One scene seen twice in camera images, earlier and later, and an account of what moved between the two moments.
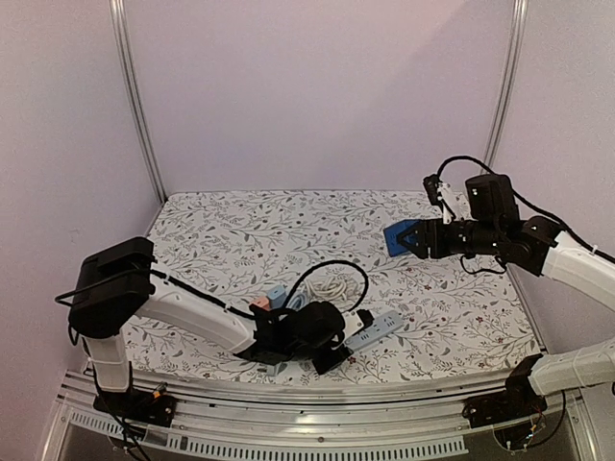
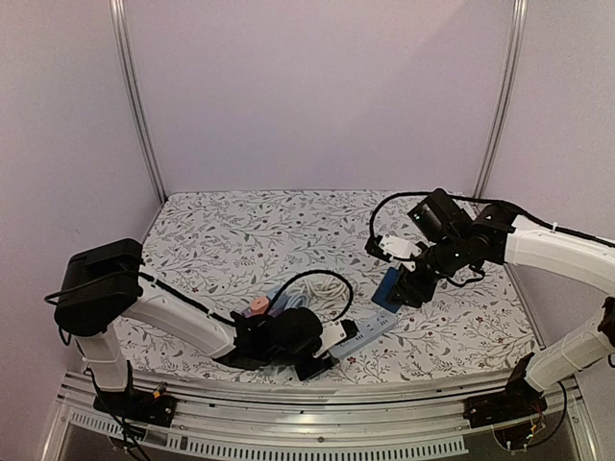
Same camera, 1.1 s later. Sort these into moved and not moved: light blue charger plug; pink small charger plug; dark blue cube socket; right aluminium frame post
Moved: dark blue cube socket
Not moved: pink small charger plug; light blue charger plug; right aluminium frame post
